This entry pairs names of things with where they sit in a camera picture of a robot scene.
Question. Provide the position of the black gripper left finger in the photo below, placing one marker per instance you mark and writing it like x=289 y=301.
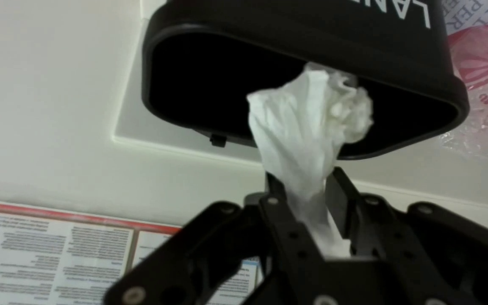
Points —
x=203 y=257

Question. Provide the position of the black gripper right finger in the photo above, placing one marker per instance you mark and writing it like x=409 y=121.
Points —
x=435 y=253

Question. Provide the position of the white paper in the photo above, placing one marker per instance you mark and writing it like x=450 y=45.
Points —
x=301 y=130

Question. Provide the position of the black plastic bin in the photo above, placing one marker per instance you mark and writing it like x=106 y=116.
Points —
x=203 y=59

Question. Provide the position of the printed instruction sheet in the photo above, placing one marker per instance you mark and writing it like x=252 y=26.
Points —
x=64 y=259

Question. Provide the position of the pink plastic wrapper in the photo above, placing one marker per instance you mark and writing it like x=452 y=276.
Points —
x=467 y=23

